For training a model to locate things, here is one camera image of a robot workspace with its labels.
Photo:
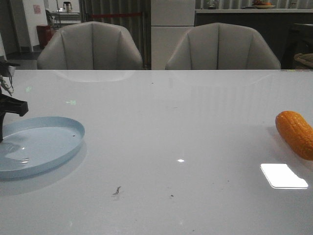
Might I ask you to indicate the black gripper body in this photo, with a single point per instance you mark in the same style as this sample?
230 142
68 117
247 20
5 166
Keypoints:
8 104

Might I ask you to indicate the light blue round plate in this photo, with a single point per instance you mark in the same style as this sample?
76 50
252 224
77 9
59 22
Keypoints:
32 146

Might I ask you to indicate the orange corn cob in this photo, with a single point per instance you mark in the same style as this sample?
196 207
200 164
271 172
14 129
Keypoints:
296 132

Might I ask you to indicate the red bin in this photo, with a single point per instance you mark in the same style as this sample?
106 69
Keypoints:
44 34

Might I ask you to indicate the left grey upholstered chair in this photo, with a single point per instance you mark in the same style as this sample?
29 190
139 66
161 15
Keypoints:
91 46

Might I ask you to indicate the grey upholstered chair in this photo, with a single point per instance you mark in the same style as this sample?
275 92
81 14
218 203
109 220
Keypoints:
221 46
91 46

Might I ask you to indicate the red barrier tape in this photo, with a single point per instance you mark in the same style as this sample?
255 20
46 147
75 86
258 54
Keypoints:
118 15

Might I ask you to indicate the white cabinet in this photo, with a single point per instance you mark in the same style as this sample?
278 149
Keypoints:
169 20

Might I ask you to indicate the right grey upholstered chair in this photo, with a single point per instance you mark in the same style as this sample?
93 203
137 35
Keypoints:
221 46

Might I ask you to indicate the fruit bowl on counter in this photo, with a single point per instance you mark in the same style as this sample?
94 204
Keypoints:
262 4

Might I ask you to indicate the dark kitchen counter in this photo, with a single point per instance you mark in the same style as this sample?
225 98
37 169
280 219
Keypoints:
286 31

